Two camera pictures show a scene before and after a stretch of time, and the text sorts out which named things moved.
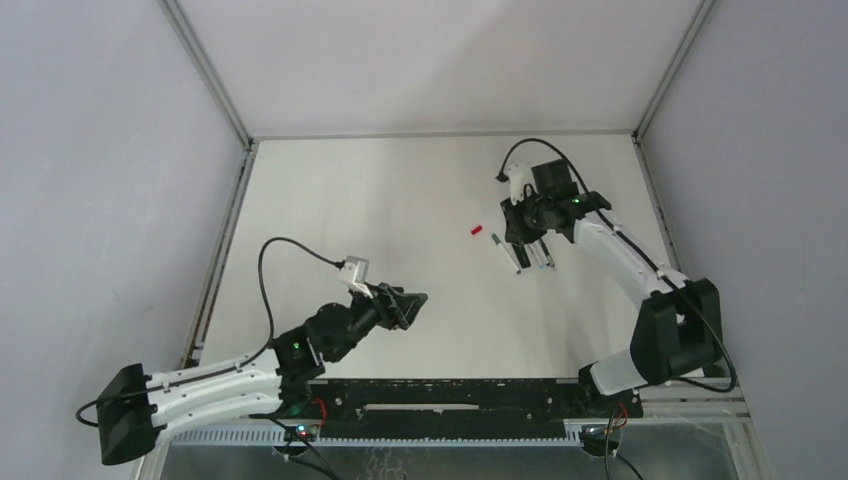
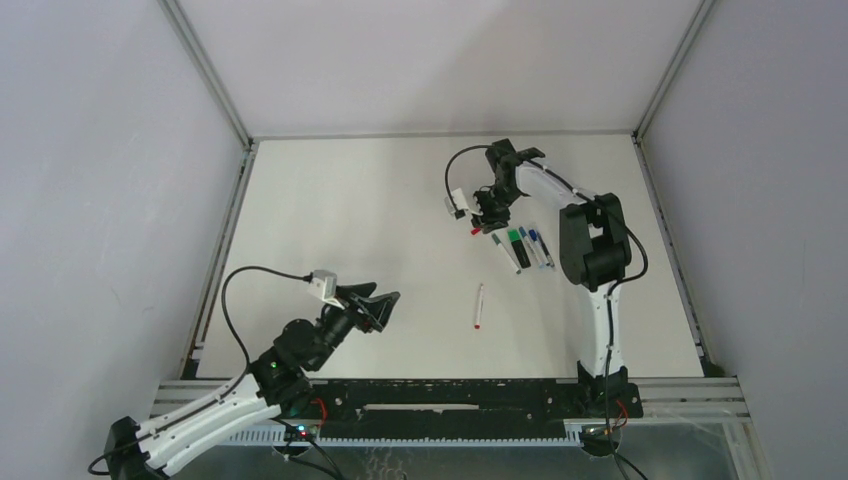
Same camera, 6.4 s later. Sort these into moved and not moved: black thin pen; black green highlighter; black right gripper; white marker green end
Moved: black right gripper
Not moved: black thin pen; black green highlighter; white marker green end
